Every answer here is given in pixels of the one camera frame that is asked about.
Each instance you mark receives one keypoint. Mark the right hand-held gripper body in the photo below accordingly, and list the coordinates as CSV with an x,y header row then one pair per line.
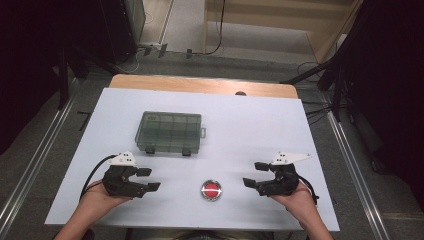
x,y
283,181

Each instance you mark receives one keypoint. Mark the black computer cabinet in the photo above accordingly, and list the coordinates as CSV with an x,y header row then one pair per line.
x,y
116,30

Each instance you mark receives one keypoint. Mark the red round badge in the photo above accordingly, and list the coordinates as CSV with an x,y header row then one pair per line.
x,y
211,190

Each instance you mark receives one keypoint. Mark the black tripod stand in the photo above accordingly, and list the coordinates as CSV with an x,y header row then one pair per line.
x,y
328,78

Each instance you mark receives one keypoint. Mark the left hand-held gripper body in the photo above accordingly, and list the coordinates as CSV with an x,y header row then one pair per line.
x,y
116,181

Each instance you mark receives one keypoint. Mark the beige wooden partition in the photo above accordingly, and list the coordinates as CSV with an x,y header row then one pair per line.
x,y
266,13

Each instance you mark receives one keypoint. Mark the wooden table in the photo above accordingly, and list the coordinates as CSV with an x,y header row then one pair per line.
x,y
200,85

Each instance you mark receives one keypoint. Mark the black curtain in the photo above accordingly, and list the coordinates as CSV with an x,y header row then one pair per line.
x,y
390,66
30,50

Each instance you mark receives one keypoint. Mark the black floor bracket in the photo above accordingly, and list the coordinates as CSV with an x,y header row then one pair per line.
x,y
85,116

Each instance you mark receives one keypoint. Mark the person's left hand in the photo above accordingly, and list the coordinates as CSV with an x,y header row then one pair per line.
x,y
96,201

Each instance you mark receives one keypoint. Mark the grey transparent compartment box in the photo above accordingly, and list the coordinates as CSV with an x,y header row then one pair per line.
x,y
168,131

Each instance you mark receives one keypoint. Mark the person's right hand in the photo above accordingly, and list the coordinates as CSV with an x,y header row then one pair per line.
x,y
301,203

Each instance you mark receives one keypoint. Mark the person's lap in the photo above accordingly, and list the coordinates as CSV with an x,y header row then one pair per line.
x,y
216,236

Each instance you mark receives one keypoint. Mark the metal floor rail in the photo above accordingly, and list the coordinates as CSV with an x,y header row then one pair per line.
x,y
356,173
33,166

